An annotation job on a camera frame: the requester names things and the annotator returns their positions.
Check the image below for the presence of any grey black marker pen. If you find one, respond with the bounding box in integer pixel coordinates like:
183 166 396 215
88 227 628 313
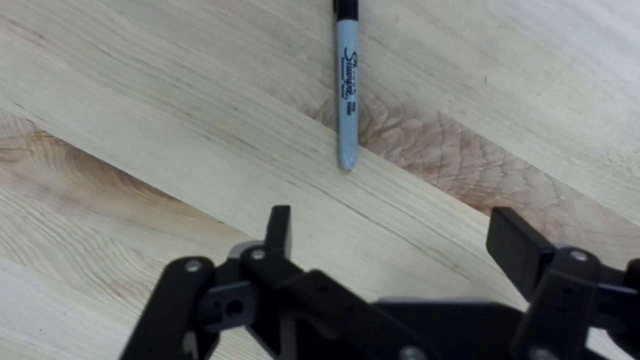
333 0 360 171

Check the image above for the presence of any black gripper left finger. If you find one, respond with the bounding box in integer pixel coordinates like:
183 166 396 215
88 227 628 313
119 206 315 360

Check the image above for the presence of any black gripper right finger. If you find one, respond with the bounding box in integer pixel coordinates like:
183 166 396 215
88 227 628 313
487 206 640 360

